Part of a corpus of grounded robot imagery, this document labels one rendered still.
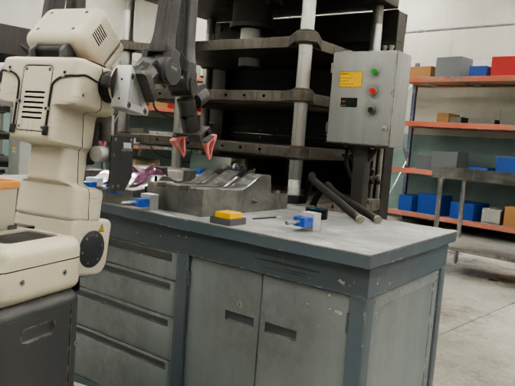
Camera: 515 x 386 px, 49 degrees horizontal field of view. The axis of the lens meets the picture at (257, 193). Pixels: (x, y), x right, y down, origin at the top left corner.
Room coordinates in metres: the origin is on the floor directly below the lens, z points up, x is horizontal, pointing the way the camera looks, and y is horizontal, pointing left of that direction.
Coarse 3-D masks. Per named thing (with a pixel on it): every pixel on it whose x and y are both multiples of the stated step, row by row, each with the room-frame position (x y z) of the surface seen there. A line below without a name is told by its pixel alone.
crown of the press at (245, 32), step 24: (144, 0) 3.37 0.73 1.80; (216, 0) 3.24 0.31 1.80; (240, 0) 3.06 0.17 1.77; (264, 0) 3.03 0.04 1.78; (288, 0) 3.11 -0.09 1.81; (336, 0) 3.03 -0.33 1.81; (360, 0) 3.00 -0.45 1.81; (384, 0) 2.97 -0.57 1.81; (240, 24) 3.05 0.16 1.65; (264, 24) 3.06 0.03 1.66
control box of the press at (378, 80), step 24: (336, 72) 2.54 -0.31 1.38; (360, 72) 2.48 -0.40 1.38; (384, 72) 2.41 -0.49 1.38; (408, 72) 2.50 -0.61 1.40; (336, 96) 2.54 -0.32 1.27; (360, 96) 2.47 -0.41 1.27; (384, 96) 2.41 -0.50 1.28; (336, 120) 2.53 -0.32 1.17; (360, 120) 2.46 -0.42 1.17; (384, 120) 2.40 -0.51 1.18; (360, 144) 2.47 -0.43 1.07; (384, 144) 2.39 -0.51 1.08; (360, 168) 2.51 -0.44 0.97; (360, 192) 2.50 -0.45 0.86
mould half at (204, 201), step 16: (224, 176) 2.12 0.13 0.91; (256, 176) 2.07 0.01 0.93; (160, 192) 1.93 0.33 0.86; (176, 192) 1.89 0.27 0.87; (192, 192) 1.84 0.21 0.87; (208, 192) 1.84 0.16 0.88; (224, 192) 1.90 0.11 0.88; (240, 192) 1.97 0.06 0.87; (256, 192) 2.05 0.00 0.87; (272, 192) 2.21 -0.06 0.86; (160, 208) 1.93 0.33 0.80; (176, 208) 1.88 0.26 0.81; (192, 208) 1.84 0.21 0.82; (208, 208) 1.84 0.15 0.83; (224, 208) 1.91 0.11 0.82; (240, 208) 1.98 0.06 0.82; (256, 208) 2.06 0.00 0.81; (272, 208) 2.14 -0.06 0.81
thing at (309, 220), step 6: (294, 216) 1.70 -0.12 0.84; (300, 216) 1.71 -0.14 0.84; (306, 216) 1.72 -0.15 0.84; (312, 216) 1.70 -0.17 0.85; (318, 216) 1.72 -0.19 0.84; (288, 222) 1.65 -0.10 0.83; (294, 222) 1.67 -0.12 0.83; (300, 222) 1.68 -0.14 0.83; (306, 222) 1.68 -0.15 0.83; (312, 222) 1.70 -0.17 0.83; (318, 222) 1.72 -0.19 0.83; (300, 228) 1.73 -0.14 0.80; (306, 228) 1.72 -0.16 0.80; (312, 228) 1.70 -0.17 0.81; (318, 228) 1.72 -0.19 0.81
